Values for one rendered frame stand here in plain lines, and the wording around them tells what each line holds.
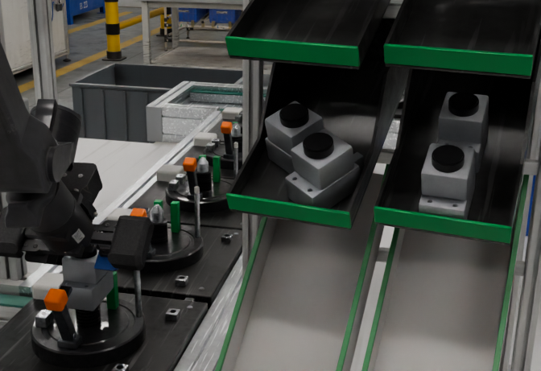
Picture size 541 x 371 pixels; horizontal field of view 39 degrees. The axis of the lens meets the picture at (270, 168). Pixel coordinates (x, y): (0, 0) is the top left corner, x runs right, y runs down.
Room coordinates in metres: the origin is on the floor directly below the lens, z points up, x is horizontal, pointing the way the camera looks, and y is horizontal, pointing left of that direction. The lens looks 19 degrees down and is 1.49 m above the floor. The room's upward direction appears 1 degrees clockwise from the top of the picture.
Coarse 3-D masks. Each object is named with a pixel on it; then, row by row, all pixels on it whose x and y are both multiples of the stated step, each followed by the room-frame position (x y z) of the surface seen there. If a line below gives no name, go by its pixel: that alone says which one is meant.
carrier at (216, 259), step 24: (168, 240) 1.10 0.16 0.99; (192, 240) 1.11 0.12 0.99; (216, 240) 1.15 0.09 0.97; (240, 240) 1.15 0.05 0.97; (168, 264) 1.03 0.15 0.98; (192, 264) 1.06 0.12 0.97; (216, 264) 1.06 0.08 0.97; (120, 288) 0.98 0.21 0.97; (144, 288) 0.98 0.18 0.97; (168, 288) 0.98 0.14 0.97; (192, 288) 0.98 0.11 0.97; (216, 288) 0.98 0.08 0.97
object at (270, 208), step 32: (384, 32) 0.92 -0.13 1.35; (288, 64) 0.88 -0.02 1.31; (384, 64) 0.93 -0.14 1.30; (288, 96) 0.89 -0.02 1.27; (320, 96) 0.89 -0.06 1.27; (352, 96) 0.89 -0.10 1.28; (384, 96) 0.79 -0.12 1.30; (352, 128) 0.83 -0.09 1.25; (384, 128) 0.80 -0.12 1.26; (256, 160) 0.80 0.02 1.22; (256, 192) 0.76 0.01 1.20; (320, 224) 0.70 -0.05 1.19; (352, 224) 0.70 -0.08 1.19
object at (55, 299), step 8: (64, 288) 0.79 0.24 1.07; (48, 296) 0.77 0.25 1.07; (56, 296) 0.77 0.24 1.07; (64, 296) 0.77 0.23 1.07; (48, 304) 0.76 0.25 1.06; (56, 304) 0.76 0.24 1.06; (64, 304) 0.77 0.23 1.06; (56, 312) 0.77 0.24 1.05; (64, 312) 0.78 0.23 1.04; (56, 320) 0.78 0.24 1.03; (64, 320) 0.78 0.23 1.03; (64, 328) 0.78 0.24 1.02; (72, 328) 0.79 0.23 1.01; (64, 336) 0.79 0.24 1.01; (72, 336) 0.79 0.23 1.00
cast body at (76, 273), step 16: (64, 256) 0.84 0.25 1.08; (96, 256) 0.84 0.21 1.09; (64, 272) 0.83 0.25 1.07; (80, 272) 0.83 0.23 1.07; (96, 272) 0.83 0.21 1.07; (112, 272) 0.87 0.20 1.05; (80, 288) 0.82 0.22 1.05; (96, 288) 0.82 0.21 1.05; (112, 288) 0.87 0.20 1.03; (80, 304) 0.82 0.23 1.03; (96, 304) 0.82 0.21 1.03
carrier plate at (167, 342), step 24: (24, 312) 0.91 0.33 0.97; (144, 312) 0.91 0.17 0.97; (192, 312) 0.91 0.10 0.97; (0, 336) 0.84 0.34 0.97; (24, 336) 0.84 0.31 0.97; (168, 336) 0.85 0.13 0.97; (192, 336) 0.87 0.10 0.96; (0, 360) 0.79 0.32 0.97; (24, 360) 0.79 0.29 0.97; (120, 360) 0.80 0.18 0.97; (144, 360) 0.80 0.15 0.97; (168, 360) 0.80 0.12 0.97
